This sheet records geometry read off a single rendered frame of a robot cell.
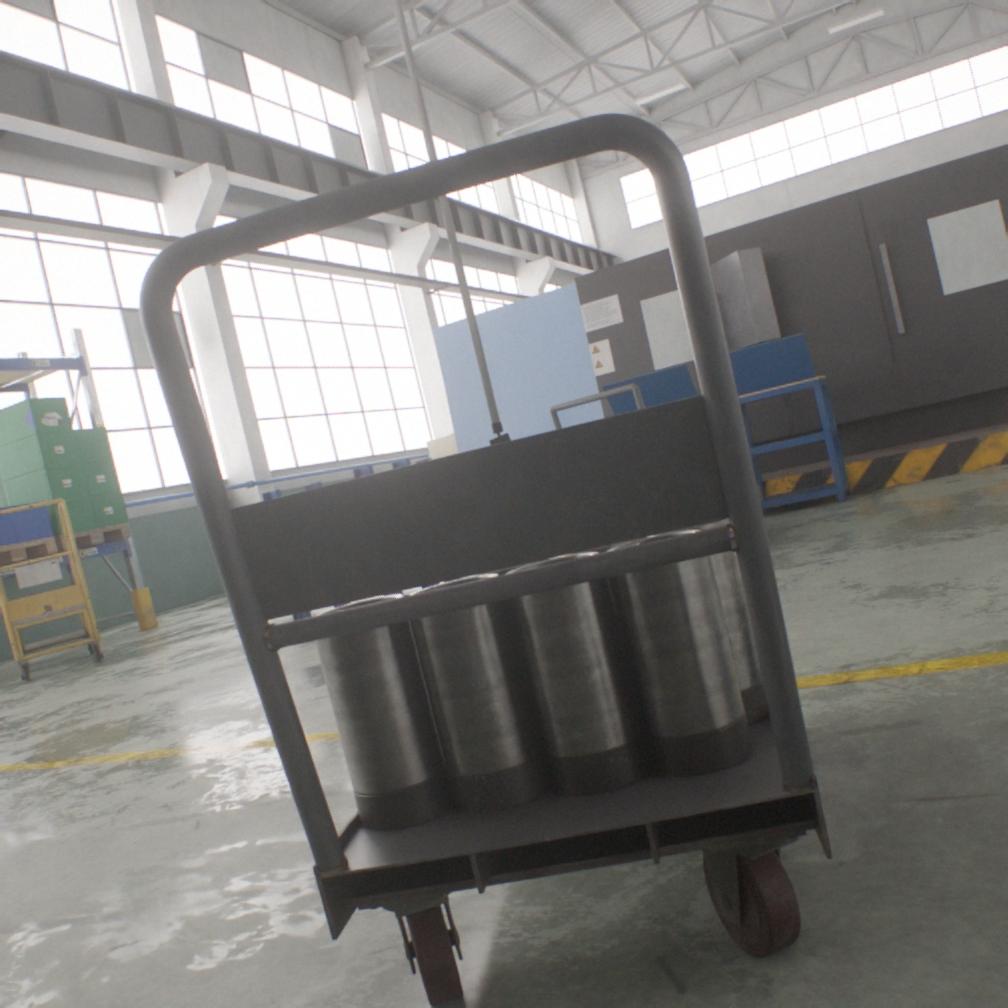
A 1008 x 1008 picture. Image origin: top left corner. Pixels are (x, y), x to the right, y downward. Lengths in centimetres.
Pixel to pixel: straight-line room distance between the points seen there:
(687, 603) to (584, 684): 15
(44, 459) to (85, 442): 52
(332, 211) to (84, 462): 864
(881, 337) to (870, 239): 70
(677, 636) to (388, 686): 36
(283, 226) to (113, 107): 1240
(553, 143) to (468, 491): 35
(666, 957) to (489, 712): 41
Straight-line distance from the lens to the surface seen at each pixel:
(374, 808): 124
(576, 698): 115
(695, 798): 110
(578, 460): 96
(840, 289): 732
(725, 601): 128
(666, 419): 95
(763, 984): 125
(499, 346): 805
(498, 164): 95
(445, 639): 115
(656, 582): 111
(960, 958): 126
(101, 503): 957
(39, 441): 929
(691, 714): 115
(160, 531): 1265
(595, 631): 114
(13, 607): 766
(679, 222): 94
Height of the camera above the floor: 65
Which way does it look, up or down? 3 degrees down
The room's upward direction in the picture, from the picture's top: 13 degrees counter-clockwise
